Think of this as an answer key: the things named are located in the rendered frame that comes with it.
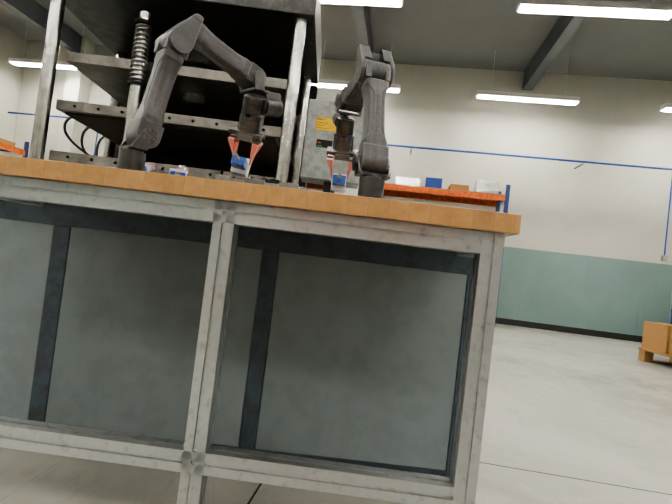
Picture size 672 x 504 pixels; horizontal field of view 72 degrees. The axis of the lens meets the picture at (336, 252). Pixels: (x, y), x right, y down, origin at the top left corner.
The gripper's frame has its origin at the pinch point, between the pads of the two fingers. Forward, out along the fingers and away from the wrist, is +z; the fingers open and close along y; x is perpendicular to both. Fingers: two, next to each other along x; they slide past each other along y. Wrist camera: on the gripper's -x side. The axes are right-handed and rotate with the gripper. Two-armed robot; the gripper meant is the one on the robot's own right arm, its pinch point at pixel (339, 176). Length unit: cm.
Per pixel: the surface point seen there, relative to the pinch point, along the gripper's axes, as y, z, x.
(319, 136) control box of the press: 12, 4, -80
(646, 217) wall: -507, 175, -568
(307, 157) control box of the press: 17, 14, -75
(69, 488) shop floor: 60, 68, 75
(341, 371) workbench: -7, 48, 42
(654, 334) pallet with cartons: -360, 213, -271
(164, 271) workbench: 50, 27, 31
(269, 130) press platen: 36, 3, -74
